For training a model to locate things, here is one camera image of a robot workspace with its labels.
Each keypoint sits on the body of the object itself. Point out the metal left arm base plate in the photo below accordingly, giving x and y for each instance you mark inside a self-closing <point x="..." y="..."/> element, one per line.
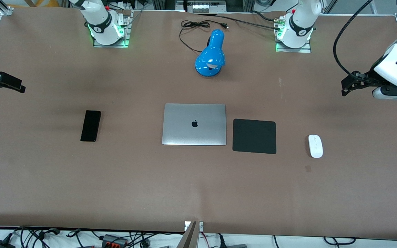
<point x="307" y="49"/>

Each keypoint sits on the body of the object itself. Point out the black power adapter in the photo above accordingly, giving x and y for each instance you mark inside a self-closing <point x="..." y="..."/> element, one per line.
<point x="1" y="244"/>

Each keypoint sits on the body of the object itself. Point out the black mouse pad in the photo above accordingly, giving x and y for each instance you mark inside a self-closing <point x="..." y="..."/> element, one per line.
<point x="254" y="136"/>

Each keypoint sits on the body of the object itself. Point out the black orange power strip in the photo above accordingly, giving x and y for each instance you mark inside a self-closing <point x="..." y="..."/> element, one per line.
<point x="114" y="240"/>

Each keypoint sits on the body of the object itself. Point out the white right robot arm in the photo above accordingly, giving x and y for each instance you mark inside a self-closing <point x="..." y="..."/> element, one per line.
<point x="100" y="24"/>

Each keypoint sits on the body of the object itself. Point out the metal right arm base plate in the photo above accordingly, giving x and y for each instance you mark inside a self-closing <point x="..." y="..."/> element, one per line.
<point x="126" y="32"/>

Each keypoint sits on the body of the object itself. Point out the white computer mouse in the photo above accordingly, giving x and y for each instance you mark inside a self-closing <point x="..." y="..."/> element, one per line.
<point x="315" y="146"/>

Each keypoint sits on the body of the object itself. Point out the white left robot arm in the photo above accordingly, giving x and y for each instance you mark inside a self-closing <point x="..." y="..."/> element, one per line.
<point x="298" y="27"/>

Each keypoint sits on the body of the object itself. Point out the blue desk lamp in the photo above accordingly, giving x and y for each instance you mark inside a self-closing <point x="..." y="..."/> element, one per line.
<point x="210" y="58"/>

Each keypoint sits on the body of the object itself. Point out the white power strip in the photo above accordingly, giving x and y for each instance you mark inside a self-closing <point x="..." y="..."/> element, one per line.
<point x="208" y="7"/>

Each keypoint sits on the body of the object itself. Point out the black smartphone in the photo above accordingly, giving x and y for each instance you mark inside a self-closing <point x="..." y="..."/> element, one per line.
<point x="91" y="125"/>

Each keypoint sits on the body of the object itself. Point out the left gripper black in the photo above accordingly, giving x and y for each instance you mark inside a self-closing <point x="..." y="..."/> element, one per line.
<point x="368" y="77"/>

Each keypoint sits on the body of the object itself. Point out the silver closed laptop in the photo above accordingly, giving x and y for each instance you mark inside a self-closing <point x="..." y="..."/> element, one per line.
<point x="194" y="124"/>

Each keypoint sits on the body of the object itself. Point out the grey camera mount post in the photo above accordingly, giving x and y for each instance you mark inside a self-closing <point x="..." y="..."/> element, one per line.
<point x="191" y="236"/>

